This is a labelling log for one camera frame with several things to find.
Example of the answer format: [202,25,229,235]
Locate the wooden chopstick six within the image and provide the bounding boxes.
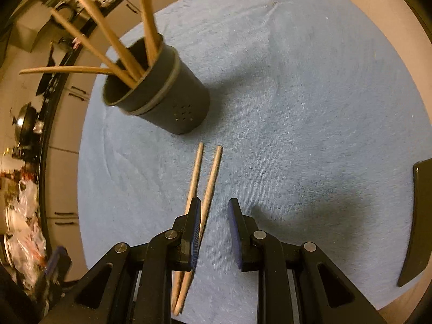
[171,142,204,313]

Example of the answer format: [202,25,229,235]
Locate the wooden chopstick seven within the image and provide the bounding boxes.
[172,146,222,316]

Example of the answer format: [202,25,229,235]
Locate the wooden chopstick five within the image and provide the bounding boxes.
[79,0,144,81]

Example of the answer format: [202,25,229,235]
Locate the wooden chopstick two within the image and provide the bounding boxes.
[19,66,114,75]

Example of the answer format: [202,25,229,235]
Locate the wooden chopstick one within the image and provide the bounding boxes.
[50,8,136,89]

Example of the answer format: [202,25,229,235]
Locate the wooden chopstick eight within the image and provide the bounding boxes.
[139,0,160,67]

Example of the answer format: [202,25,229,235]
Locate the wooden chopstick nine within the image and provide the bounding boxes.
[142,0,161,64]

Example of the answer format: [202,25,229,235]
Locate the white plastic bag counter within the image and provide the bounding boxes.
[1,180,47,293]

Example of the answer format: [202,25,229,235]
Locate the black chopstick holder cup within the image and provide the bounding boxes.
[103,38,210,135]

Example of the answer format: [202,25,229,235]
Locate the blue towel table cover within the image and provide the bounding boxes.
[77,0,431,323]

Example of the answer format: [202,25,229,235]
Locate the steel pot with lid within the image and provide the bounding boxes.
[12,102,44,146]

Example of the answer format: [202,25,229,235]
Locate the black phone on table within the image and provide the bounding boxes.
[397,159,431,287]

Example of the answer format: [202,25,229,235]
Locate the black wok pan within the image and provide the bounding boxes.
[36,42,56,96]

